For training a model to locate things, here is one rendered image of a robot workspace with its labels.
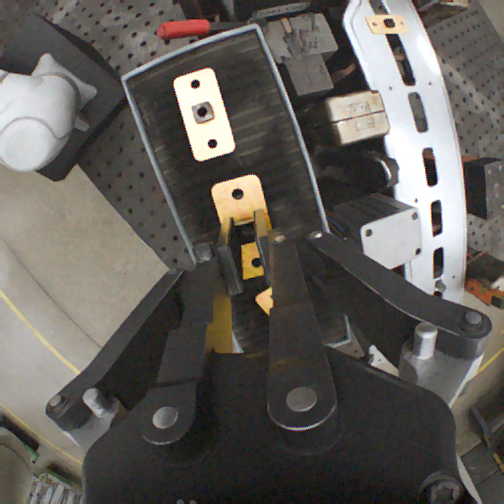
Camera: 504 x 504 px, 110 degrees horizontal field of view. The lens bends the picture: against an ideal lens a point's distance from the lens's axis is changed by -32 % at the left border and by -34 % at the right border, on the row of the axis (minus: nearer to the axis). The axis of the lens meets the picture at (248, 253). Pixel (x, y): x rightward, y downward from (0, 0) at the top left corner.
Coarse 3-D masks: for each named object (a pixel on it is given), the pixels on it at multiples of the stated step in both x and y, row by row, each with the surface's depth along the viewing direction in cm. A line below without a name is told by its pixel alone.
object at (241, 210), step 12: (240, 180) 20; (252, 180) 20; (216, 192) 20; (228, 192) 20; (252, 192) 20; (216, 204) 20; (228, 204) 20; (240, 204) 20; (252, 204) 20; (264, 204) 20; (228, 216) 21; (240, 216) 21; (252, 216) 21; (240, 228) 20; (252, 228) 20; (240, 240) 21; (252, 240) 21; (252, 252) 22; (252, 276) 23
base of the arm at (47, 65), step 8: (48, 56) 35; (40, 64) 35; (48, 64) 36; (56, 64) 37; (40, 72) 36; (48, 72) 37; (56, 72) 38; (64, 72) 39; (72, 80) 42; (80, 80) 44; (80, 88) 45; (88, 88) 46; (80, 96) 46; (88, 96) 48; (80, 104) 48; (80, 120) 50; (80, 128) 52
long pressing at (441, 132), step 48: (384, 0) 26; (384, 48) 31; (432, 48) 30; (384, 96) 34; (432, 96) 33; (384, 144) 37; (432, 144) 36; (432, 192) 40; (432, 240) 43; (432, 288) 47
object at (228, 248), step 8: (224, 224) 18; (232, 224) 19; (224, 232) 16; (232, 232) 17; (224, 240) 15; (232, 240) 16; (216, 248) 14; (224, 248) 14; (232, 248) 15; (240, 248) 20; (224, 256) 14; (232, 256) 14; (240, 256) 19; (224, 264) 14; (232, 264) 14; (240, 264) 17; (224, 272) 15; (232, 272) 15; (240, 272) 16; (232, 280) 15; (240, 280) 15; (232, 288) 15; (240, 288) 15
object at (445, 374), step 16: (416, 336) 5; (432, 336) 5; (416, 352) 5; (432, 352) 5; (400, 368) 6; (416, 368) 5; (432, 368) 5; (448, 368) 5; (464, 368) 4; (416, 384) 5; (432, 384) 4; (448, 384) 4; (464, 384) 5; (448, 400) 4
